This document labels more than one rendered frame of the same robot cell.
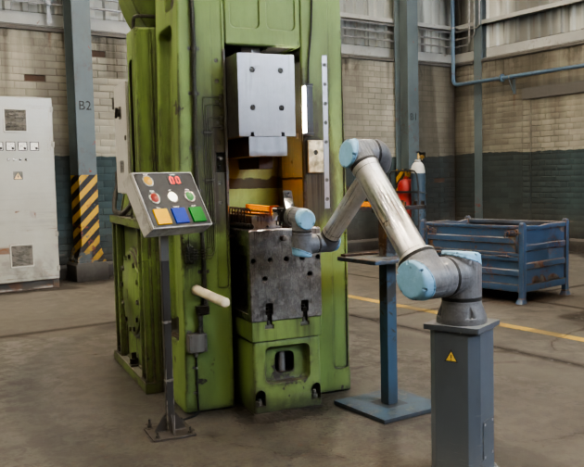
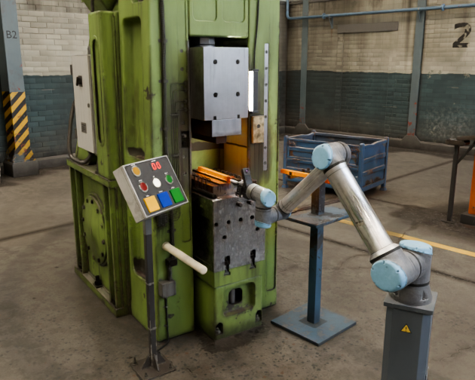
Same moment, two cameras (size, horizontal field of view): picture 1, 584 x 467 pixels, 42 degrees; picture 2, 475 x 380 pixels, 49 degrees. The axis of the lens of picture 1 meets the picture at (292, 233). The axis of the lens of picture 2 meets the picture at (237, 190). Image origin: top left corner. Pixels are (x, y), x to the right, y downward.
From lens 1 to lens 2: 1.10 m
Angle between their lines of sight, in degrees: 14
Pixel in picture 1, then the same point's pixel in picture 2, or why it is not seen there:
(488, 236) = not seen: hidden behind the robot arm
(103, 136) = (26, 59)
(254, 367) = (215, 305)
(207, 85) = (174, 73)
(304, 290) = (252, 242)
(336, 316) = (268, 252)
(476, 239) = not seen: hidden behind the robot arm
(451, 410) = (402, 367)
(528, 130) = (341, 56)
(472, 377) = (422, 344)
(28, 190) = not seen: outside the picture
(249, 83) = (213, 74)
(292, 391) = (242, 319)
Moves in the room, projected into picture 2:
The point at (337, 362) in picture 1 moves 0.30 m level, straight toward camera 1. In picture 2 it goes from (268, 286) to (276, 305)
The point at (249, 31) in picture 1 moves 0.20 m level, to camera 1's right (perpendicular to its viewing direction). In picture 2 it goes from (209, 23) to (243, 24)
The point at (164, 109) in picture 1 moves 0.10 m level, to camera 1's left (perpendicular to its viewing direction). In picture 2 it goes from (128, 87) to (111, 87)
